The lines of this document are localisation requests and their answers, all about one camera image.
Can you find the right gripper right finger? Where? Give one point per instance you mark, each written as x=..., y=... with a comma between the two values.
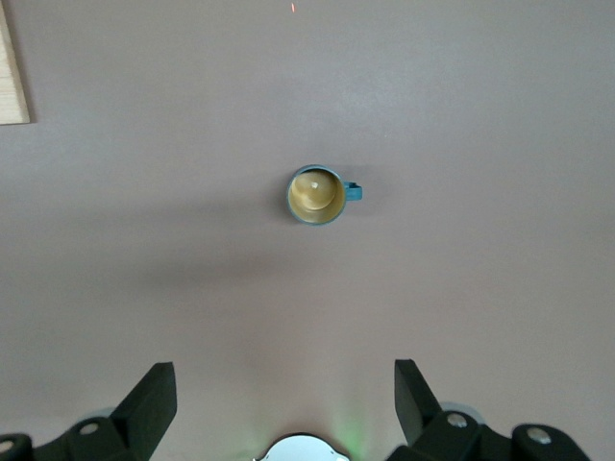
x=418, y=413

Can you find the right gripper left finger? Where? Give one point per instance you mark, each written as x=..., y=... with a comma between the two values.
x=139, y=413

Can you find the dark teal ribbed mug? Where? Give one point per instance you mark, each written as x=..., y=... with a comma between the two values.
x=314, y=194

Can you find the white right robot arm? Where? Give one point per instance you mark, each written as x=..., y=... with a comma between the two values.
x=300, y=451

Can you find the brown table cover sheet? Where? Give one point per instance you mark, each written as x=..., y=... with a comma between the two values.
x=432, y=288

